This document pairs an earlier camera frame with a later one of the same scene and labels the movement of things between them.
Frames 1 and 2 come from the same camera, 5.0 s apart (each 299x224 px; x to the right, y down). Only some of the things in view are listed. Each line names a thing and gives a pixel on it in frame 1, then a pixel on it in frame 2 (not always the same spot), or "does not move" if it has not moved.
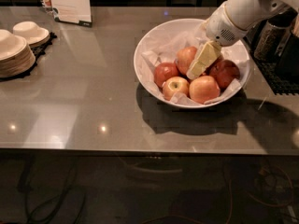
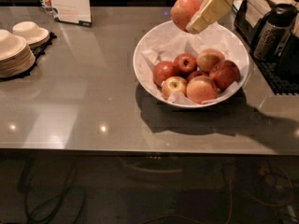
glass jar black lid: x=274 y=35 does not move
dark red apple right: x=225 y=72 does not move
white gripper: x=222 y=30 -> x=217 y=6
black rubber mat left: x=38 y=51 does not move
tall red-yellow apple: x=184 y=58 -> x=183 y=8
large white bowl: x=178 y=66 does not move
